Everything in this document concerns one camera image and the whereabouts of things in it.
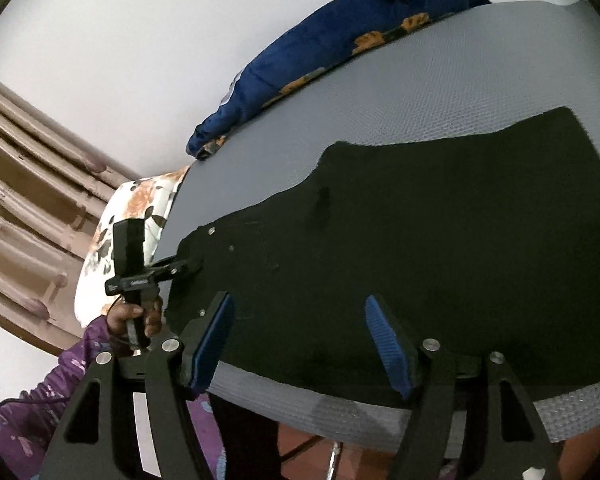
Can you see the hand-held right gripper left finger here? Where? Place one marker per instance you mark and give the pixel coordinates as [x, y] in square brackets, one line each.
[215, 340]

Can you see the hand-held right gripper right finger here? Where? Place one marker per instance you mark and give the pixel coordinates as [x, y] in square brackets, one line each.
[385, 345]

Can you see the blue floral cushion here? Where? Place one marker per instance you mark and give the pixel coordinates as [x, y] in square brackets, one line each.
[330, 35]

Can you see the white floral pillow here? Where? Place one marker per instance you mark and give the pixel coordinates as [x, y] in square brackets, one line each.
[130, 200]

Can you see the black pants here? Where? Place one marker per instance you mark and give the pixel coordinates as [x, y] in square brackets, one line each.
[430, 235]

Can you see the person's left hand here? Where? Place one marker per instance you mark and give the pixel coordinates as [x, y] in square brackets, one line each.
[122, 317]

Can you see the person's left forearm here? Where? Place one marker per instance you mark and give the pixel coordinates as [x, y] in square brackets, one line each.
[55, 385]

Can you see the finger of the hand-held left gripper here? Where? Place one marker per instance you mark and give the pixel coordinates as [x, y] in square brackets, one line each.
[177, 266]

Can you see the beige striped curtain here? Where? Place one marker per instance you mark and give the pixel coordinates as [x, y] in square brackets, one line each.
[20, 185]

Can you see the grey padded work table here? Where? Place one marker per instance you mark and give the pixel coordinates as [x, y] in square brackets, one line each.
[455, 75]

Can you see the chrome metal leg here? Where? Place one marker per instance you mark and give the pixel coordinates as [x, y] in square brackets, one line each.
[335, 460]

